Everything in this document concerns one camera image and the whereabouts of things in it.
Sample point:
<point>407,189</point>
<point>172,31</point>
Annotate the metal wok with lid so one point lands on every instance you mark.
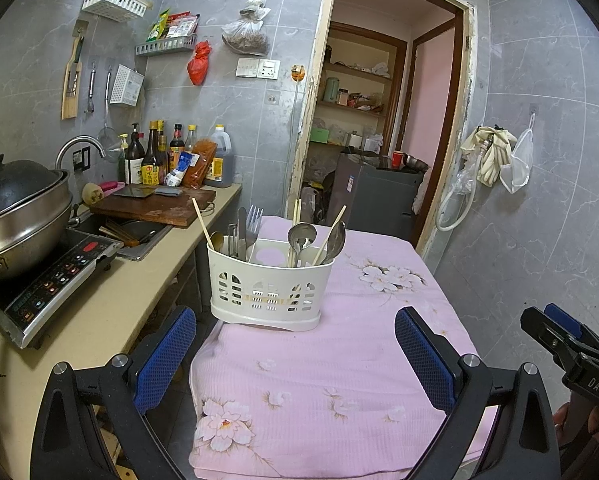
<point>19,220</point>

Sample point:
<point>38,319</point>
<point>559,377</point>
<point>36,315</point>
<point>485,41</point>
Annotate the blue and white packet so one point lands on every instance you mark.
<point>179,170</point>

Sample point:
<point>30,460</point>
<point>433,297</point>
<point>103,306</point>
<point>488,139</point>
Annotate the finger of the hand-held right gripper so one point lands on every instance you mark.
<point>572,322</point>
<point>549,332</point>

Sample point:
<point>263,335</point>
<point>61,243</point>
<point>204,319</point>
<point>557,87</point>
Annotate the golden metal spoon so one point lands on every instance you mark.
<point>217,242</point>

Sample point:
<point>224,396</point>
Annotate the wooden shelf unit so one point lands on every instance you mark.
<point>359,110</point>

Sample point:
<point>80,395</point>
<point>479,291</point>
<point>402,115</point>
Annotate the white light switch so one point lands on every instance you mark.
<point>248,67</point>

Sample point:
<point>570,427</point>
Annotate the metal wall hook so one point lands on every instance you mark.
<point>533,110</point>

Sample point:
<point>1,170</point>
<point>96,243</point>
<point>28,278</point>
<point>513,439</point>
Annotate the grey wall shelf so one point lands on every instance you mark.
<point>165,46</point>

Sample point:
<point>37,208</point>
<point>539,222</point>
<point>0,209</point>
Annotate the round-bowl metal spoon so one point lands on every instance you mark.
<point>302,237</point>

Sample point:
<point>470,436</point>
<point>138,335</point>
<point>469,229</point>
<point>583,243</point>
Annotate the person's right hand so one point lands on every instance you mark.
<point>562,425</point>

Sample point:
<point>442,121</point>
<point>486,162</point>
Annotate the white wall utensil holder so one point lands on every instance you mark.
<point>128,85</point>

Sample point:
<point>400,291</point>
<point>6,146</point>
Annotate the clear yellow-cap bottle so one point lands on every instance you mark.
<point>191,140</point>

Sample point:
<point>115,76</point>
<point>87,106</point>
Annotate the beige kitchen counter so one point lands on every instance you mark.
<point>129,300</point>

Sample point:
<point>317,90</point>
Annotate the white wall socket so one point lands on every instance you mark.
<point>269,69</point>

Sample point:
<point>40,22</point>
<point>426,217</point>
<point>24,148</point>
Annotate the green seasoning packet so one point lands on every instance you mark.
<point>158,26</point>

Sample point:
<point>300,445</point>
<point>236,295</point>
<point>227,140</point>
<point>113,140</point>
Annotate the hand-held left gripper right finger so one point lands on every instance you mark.
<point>423,360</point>

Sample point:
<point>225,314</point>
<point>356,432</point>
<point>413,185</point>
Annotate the red cup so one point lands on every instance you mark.
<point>397,159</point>

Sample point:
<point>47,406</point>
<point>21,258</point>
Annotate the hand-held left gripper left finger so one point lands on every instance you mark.
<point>162,360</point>

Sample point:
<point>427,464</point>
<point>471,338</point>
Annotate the black wall socket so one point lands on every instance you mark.
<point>81,157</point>

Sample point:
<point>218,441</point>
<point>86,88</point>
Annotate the oval-bowl metal spoon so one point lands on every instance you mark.
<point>335,242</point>

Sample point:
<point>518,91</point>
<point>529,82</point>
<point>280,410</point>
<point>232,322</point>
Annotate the small white wall outlet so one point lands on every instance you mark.
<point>272,97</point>

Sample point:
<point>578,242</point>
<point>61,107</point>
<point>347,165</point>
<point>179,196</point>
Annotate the clear bag of dried goods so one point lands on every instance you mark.
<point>247,35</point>

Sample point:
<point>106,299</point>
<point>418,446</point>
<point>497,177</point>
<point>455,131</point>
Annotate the dark wooden cutting board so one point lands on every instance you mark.
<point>154,212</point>

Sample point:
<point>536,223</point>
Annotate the pink brush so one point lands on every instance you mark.
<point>112,186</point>

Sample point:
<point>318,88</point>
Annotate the black cleaver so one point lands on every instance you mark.
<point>133,192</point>

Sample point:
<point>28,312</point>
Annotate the beige rubber gloves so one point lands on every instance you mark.
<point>492,155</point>

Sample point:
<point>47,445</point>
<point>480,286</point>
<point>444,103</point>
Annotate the green box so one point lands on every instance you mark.
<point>319,135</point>

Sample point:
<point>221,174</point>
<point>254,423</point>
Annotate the metal bowl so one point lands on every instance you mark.
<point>415,162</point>

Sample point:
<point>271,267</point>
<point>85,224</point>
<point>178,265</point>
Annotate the red seasoning packet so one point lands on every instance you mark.
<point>183,26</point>

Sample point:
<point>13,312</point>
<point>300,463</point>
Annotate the white mesh bag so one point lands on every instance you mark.
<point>518,170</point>

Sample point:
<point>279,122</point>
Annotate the pale green mug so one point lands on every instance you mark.
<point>332,90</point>

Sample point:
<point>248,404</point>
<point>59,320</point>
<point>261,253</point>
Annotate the red-label sauce bottle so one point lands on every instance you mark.
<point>176,147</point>

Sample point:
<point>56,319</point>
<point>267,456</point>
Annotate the large cooking oil jug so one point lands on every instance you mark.
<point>220,160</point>

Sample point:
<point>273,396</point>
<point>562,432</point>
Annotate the hanging metal skimmer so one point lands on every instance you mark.
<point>108,140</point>

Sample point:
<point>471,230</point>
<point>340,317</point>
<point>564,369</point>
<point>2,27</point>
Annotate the clear plastic bag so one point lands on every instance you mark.
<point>465,180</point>

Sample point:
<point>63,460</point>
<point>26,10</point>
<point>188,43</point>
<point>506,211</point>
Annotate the red plastic bag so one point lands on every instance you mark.
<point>199,65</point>

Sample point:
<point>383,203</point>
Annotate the dark pump sauce bottle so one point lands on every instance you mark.
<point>135,160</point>

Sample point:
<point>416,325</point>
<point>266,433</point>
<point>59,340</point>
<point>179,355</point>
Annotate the induction cooker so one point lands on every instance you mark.
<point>54,285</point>

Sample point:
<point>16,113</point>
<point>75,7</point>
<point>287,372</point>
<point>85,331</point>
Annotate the grey mini fridge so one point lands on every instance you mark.
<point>374,200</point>

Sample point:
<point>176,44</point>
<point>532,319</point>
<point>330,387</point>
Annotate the metal fork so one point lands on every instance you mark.
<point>254,225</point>

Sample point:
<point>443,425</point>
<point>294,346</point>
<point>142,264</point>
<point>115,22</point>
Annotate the worn door frame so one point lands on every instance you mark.
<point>467,110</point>

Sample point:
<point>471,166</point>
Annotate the orange wall hook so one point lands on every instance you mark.
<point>297,72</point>

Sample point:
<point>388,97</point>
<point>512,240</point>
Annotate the pink floral tablecloth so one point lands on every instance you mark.
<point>329,385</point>

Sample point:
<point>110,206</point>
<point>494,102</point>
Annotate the white plastic utensil caddy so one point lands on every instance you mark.
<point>269,310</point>

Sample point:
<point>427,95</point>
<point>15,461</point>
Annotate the orange noodle packet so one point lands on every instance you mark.
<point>199,165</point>

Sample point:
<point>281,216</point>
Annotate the metal faucet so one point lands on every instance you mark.
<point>79,141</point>

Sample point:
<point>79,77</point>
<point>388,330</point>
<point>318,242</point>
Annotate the metal sink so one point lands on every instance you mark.
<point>139,240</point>

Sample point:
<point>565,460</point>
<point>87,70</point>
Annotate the yellow-label soy sauce bottle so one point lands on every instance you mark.
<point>152,170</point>

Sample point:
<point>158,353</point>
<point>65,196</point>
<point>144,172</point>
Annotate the white wall basket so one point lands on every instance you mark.
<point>114,4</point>

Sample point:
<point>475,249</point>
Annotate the short metal table knife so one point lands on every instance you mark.
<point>232,240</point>

